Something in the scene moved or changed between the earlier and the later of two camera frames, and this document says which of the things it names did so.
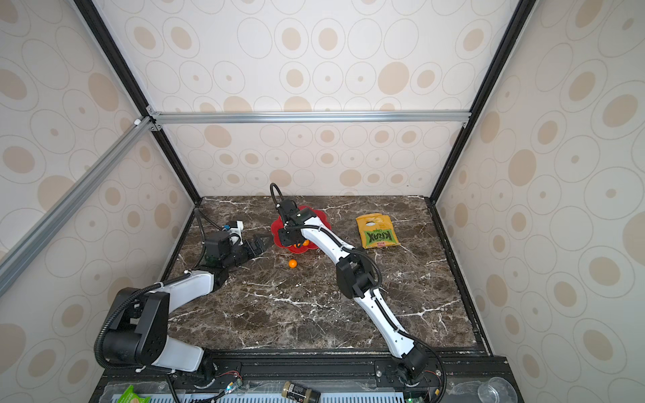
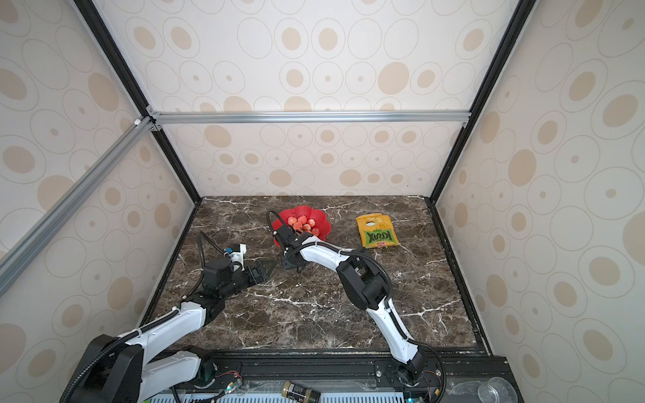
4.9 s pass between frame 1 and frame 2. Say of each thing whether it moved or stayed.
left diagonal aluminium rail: stayed
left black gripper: moved
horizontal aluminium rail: stayed
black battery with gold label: stayed
